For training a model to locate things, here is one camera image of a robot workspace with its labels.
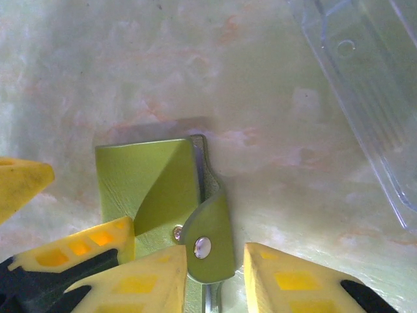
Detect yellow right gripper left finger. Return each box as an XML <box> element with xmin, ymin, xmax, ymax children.
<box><xmin>63</xmin><ymin>244</ymin><xmax>189</xmax><ymax>313</ymax></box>

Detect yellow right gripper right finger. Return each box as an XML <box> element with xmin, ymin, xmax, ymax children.
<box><xmin>243</xmin><ymin>242</ymin><xmax>401</xmax><ymax>313</ymax></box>

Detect small red packet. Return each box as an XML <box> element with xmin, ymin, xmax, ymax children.
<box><xmin>288</xmin><ymin>0</ymin><xmax>417</xmax><ymax>235</ymax></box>

